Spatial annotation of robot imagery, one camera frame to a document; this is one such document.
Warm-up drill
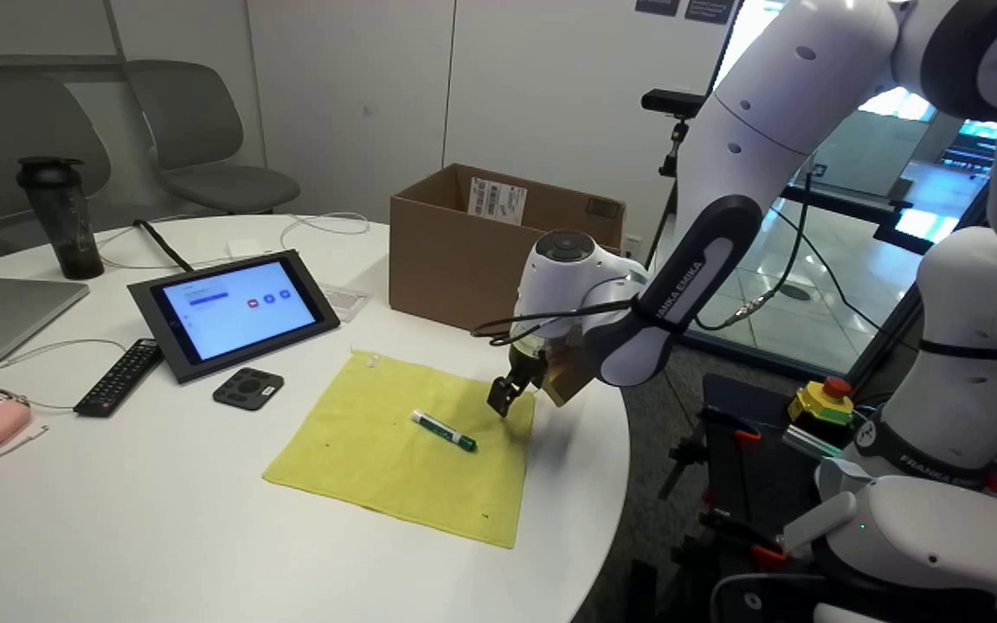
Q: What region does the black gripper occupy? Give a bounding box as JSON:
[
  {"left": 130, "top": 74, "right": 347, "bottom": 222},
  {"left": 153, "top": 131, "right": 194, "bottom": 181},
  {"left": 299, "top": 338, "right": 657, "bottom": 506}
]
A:
[{"left": 489, "top": 343, "right": 592, "bottom": 419}]

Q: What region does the green capped marker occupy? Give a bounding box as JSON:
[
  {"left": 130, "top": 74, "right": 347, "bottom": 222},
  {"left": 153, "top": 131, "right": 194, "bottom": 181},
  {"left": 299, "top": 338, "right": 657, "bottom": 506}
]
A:
[{"left": 409, "top": 412, "right": 478, "bottom": 455}]

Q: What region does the yellow-green towel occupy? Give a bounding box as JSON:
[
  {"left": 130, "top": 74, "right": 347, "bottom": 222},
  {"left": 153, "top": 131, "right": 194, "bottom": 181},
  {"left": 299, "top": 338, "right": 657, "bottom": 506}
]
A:
[{"left": 264, "top": 350, "right": 538, "bottom": 551}]

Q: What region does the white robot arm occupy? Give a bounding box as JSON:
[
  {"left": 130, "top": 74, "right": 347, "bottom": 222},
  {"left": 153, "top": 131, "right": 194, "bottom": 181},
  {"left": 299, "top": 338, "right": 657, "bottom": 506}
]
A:
[{"left": 489, "top": 0, "right": 997, "bottom": 426}]

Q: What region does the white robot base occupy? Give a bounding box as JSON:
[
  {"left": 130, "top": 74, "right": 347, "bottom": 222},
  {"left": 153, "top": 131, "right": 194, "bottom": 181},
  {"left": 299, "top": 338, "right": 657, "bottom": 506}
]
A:
[{"left": 775, "top": 460, "right": 997, "bottom": 605}]

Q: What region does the brown cardboard box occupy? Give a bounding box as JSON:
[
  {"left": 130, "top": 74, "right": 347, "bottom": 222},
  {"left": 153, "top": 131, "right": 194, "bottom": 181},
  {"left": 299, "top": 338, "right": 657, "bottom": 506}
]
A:
[{"left": 389, "top": 162, "right": 627, "bottom": 328}]

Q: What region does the small black square device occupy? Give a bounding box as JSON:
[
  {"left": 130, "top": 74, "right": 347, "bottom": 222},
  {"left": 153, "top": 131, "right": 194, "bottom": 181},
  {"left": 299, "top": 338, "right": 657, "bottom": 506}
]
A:
[{"left": 214, "top": 367, "right": 283, "bottom": 412}]

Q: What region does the black tablet with blue screen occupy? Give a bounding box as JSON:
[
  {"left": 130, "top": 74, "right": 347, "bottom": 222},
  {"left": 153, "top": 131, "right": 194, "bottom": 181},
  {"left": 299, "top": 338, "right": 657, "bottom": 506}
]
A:
[{"left": 130, "top": 250, "right": 339, "bottom": 386}]

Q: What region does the red yellow emergency stop button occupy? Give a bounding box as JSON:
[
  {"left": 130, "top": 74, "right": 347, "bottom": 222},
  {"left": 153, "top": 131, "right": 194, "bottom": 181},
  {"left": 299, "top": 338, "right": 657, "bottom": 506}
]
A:
[{"left": 785, "top": 379, "right": 857, "bottom": 426}]

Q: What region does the black remote control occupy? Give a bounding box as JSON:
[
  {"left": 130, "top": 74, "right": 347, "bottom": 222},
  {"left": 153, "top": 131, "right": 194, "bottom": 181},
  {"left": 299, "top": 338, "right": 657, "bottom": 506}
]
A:
[{"left": 73, "top": 338, "right": 162, "bottom": 419}]

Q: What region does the grey office chair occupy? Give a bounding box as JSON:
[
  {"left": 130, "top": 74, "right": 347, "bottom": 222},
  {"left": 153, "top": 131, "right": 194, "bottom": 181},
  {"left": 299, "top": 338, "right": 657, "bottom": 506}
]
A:
[{"left": 125, "top": 58, "right": 300, "bottom": 211}]

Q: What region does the dark drinking bottle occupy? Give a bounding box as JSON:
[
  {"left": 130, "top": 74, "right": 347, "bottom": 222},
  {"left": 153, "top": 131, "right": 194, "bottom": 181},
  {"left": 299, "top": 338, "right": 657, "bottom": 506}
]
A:
[{"left": 19, "top": 155, "right": 104, "bottom": 280}]

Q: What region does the black camera on stand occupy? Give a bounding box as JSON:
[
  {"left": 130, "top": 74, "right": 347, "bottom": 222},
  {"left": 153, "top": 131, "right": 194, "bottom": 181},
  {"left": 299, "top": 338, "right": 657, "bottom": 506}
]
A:
[{"left": 641, "top": 89, "right": 704, "bottom": 176}]

